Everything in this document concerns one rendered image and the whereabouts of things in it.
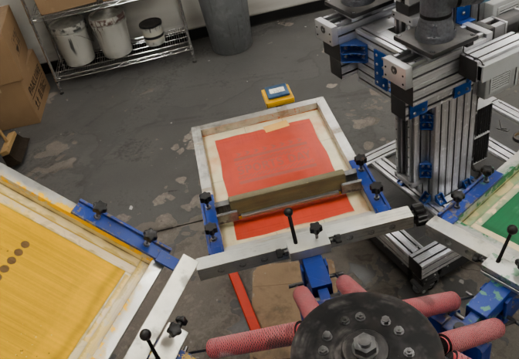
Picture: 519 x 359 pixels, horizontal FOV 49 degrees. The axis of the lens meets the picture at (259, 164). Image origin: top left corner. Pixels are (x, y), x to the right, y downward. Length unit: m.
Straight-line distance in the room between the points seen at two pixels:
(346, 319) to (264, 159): 1.13
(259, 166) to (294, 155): 0.15
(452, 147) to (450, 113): 0.22
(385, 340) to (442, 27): 1.36
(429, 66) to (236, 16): 2.99
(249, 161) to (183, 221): 1.34
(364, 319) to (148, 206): 2.63
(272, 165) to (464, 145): 1.15
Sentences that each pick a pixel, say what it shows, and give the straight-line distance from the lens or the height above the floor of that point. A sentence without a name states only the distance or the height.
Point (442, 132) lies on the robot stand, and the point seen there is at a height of 0.65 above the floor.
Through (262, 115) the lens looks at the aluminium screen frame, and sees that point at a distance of 2.45.
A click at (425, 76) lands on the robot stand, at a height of 1.14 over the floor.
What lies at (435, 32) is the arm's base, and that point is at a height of 1.30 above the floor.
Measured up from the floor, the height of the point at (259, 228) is 0.96.
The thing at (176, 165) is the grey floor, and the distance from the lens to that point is 3.98.
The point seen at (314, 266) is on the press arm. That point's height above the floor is 1.04.
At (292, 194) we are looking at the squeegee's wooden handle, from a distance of 1.97.
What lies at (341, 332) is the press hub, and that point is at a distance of 1.23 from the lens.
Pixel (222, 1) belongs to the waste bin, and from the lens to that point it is 4.97.
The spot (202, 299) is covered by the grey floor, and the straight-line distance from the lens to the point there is 3.08.
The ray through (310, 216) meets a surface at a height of 0.96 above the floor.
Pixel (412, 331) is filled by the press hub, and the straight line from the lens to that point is 1.23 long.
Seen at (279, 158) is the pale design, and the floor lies 0.96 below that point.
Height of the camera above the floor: 2.31
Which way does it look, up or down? 37 degrees down
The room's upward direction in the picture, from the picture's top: 11 degrees counter-clockwise
